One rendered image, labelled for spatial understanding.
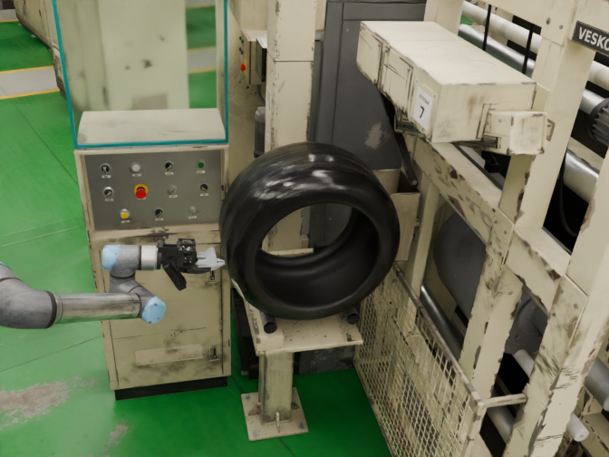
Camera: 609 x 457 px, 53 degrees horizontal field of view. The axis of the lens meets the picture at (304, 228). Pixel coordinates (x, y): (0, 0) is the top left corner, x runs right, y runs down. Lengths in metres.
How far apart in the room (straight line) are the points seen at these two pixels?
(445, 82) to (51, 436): 2.26
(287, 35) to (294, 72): 0.12
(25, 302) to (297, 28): 1.09
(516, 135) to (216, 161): 1.27
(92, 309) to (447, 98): 1.04
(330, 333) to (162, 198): 0.85
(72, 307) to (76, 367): 1.61
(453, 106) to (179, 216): 1.35
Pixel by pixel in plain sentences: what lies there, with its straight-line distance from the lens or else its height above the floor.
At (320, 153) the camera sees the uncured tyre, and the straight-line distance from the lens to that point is 1.82.
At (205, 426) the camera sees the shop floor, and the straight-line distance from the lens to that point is 2.89.
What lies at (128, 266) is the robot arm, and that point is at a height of 1.14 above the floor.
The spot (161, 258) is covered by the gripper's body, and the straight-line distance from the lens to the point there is 1.87.
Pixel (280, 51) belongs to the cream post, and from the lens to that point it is 1.94.
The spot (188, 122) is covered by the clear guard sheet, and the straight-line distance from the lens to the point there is 2.28.
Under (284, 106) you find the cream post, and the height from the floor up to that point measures 1.51.
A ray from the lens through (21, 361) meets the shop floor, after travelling 3.37.
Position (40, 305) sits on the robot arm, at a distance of 1.61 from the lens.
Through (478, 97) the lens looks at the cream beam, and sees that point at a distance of 1.48.
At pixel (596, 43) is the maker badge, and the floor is 1.89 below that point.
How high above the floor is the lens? 2.19
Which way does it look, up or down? 31 degrees down
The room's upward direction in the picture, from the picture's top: 4 degrees clockwise
